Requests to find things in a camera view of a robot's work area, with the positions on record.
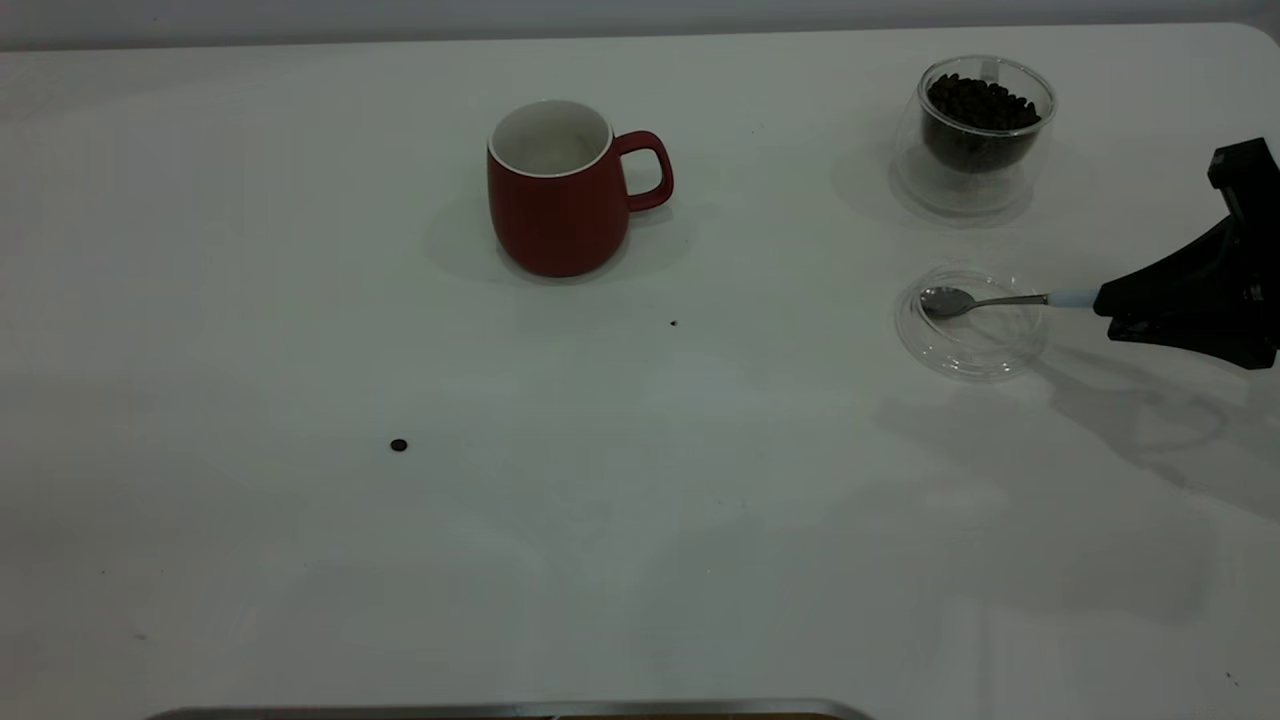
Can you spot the clear double-wall glass cup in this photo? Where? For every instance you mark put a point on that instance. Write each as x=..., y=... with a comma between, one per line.
x=960, y=190

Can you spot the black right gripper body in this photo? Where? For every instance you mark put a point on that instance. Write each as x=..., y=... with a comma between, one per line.
x=1250, y=175

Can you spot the coffee beans pile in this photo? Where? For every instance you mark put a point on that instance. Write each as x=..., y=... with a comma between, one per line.
x=970, y=110

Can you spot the red ceramic mug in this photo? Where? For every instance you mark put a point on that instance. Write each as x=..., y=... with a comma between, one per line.
x=555, y=225

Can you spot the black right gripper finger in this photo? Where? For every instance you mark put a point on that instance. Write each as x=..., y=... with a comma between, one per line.
x=1210, y=285
x=1230, y=342

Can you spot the clear glass dish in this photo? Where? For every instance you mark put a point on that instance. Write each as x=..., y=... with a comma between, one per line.
x=970, y=355

